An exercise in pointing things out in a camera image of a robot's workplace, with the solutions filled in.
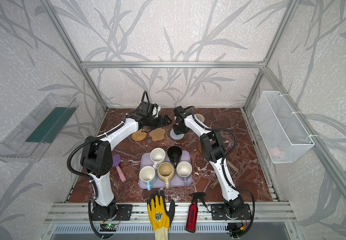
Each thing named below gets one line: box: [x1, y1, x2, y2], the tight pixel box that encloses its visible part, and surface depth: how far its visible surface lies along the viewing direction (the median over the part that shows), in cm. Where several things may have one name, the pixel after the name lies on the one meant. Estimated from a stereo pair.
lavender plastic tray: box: [147, 150, 193, 191], surface depth 84 cm
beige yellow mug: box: [157, 161, 175, 189], surface depth 81 cm
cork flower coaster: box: [149, 127, 166, 142], surface depth 107 cm
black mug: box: [167, 145, 183, 169], surface depth 90 cm
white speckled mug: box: [150, 147, 166, 170], surface depth 88 cm
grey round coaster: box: [170, 128, 185, 140], surface depth 104 cm
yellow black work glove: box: [147, 190, 176, 240], surface depth 73 cm
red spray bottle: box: [185, 192, 207, 233], surface depth 72 cm
